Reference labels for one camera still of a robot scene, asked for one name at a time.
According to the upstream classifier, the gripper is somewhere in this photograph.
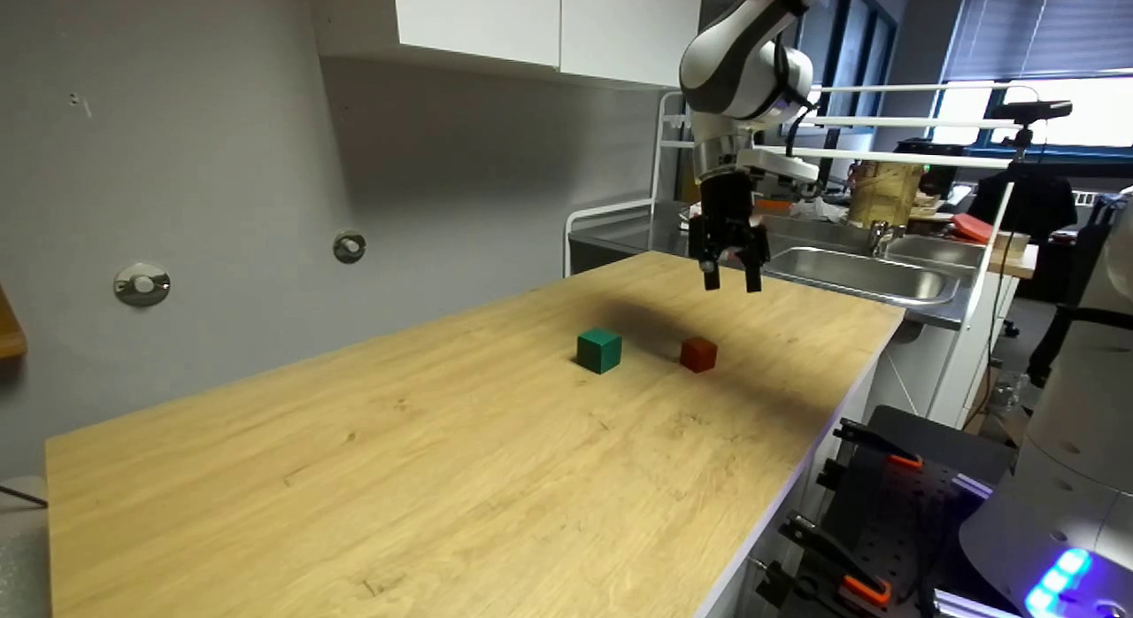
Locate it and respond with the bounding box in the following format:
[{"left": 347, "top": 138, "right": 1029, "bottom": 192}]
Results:
[{"left": 689, "top": 171, "right": 771, "bottom": 294}]

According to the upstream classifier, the red cube block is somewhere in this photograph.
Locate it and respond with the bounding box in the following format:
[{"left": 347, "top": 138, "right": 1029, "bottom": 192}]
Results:
[{"left": 680, "top": 336, "right": 719, "bottom": 374}]

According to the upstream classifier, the steel sink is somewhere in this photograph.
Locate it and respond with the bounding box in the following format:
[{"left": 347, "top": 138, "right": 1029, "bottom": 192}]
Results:
[
  {"left": 885, "top": 235, "right": 989, "bottom": 270},
  {"left": 765, "top": 245, "right": 962, "bottom": 307}
]

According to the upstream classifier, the metal tap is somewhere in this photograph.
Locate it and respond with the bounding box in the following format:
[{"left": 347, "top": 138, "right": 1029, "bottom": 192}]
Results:
[{"left": 867, "top": 220, "right": 906, "bottom": 259}]

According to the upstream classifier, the green cube block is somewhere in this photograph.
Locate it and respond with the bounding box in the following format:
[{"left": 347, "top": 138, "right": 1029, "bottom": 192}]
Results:
[{"left": 576, "top": 328, "right": 623, "bottom": 375}]

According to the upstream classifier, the yellowish clear container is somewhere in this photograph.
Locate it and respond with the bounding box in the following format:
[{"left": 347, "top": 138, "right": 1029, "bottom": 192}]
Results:
[{"left": 847, "top": 161, "right": 927, "bottom": 230}]

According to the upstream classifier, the white metal rack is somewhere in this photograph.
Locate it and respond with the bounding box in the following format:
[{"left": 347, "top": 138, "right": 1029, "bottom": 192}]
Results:
[{"left": 563, "top": 81, "right": 1038, "bottom": 336}]

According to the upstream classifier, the black clamp with orange tip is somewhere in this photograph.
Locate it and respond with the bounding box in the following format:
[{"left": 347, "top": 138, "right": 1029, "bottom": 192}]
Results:
[
  {"left": 832, "top": 418, "right": 926, "bottom": 474},
  {"left": 779, "top": 511, "right": 895, "bottom": 606}
]

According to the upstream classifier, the red flat lid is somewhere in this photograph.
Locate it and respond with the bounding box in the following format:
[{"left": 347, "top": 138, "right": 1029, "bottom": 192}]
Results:
[{"left": 951, "top": 212, "right": 995, "bottom": 244}]

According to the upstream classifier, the window blind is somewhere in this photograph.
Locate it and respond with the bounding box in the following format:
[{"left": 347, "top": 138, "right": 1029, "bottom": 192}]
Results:
[{"left": 942, "top": 0, "right": 1133, "bottom": 81}]

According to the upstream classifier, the window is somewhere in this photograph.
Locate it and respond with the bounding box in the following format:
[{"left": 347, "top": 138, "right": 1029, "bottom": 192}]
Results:
[{"left": 929, "top": 74, "right": 1133, "bottom": 151}]

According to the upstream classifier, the wooden shelf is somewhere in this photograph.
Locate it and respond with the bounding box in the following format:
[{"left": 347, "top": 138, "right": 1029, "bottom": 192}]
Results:
[{"left": 0, "top": 284, "right": 28, "bottom": 362}]

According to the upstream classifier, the white wall cabinet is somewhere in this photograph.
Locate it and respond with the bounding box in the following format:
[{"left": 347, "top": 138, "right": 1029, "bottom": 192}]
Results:
[{"left": 393, "top": 0, "right": 705, "bottom": 89}]

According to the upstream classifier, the camera on mount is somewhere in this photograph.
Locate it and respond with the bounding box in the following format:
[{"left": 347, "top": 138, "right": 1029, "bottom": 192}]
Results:
[{"left": 984, "top": 99, "right": 1075, "bottom": 163}]

